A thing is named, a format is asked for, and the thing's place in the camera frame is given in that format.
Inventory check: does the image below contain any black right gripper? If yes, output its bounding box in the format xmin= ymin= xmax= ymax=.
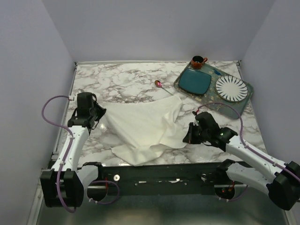
xmin=183 ymin=122 xmax=210 ymax=144

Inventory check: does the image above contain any white cloth napkin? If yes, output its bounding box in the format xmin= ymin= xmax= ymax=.
xmin=105 ymin=96 xmax=187 ymax=166

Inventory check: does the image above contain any iridescent rainbow spoon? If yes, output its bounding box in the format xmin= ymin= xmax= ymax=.
xmin=154 ymin=80 xmax=173 ymax=96

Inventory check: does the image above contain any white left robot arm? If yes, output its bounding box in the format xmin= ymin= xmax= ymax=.
xmin=40 ymin=92 xmax=106 ymax=213

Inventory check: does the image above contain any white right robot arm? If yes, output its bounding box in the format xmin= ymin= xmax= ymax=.
xmin=183 ymin=112 xmax=300 ymax=210

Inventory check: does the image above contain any white blue striped plate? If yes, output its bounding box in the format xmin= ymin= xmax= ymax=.
xmin=215 ymin=75 xmax=248 ymax=102

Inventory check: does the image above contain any teal square plate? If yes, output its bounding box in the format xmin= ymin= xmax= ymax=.
xmin=179 ymin=68 xmax=211 ymax=95

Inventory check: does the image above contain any brown ceramic cup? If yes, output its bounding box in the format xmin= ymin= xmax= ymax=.
xmin=190 ymin=56 xmax=208 ymax=69

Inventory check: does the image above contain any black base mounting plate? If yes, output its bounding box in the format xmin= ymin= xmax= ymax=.
xmin=48 ymin=160 xmax=249 ymax=196

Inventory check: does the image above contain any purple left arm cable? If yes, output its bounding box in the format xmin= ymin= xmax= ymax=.
xmin=41 ymin=95 xmax=78 ymax=213

